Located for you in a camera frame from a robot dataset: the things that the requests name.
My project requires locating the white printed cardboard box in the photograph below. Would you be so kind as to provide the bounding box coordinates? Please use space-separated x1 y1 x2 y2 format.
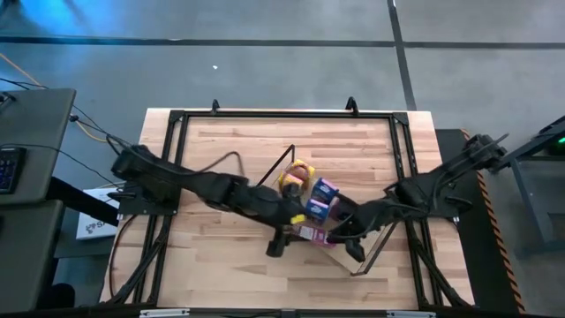
75 187 121 241

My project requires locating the grey metal stand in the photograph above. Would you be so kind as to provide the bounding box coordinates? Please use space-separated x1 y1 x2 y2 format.
493 115 565 260

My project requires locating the wooden shelf with black frame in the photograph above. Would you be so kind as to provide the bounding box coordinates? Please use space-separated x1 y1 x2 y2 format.
255 143 401 277

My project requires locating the grey desk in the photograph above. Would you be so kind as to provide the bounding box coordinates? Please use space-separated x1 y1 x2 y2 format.
0 87 77 205

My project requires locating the black device with green light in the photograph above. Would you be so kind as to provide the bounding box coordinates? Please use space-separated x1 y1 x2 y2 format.
546 132 565 156

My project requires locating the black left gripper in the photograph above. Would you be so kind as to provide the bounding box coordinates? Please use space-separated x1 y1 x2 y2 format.
260 183 306 259

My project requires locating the black desk crossbar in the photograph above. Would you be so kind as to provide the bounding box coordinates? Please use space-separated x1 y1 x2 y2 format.
46 176 121 227

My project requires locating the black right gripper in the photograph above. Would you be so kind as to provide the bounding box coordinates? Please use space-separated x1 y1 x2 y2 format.
330 198 385 263

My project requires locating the black mat with hazard stripe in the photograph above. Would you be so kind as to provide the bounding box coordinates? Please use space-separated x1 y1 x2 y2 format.
434 127 527 314

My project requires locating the yellow cereal box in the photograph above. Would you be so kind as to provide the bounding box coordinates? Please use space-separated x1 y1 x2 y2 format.
286 158 317 186
277 172 305 196

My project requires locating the orange cable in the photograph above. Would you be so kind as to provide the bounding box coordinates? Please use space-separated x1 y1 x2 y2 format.
0 52 109 143

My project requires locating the black metal table frame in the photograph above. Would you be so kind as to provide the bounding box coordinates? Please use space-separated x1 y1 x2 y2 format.
100 95 476 310

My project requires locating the black keyboard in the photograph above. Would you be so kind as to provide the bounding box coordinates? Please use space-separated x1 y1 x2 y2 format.
0 148 26 195

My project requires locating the grey cabinet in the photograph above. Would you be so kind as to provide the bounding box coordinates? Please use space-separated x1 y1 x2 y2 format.
0 198 65 314

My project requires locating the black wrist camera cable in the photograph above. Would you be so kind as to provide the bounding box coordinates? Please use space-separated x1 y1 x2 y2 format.
193 151 246 178

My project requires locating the silver metal bracket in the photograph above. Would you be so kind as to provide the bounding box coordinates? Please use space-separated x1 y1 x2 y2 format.
139 308 191 318
386 310 437 318

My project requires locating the blue cereal box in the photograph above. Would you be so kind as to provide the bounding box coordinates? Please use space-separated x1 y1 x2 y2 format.
311 177 341 204
304 198 332 222

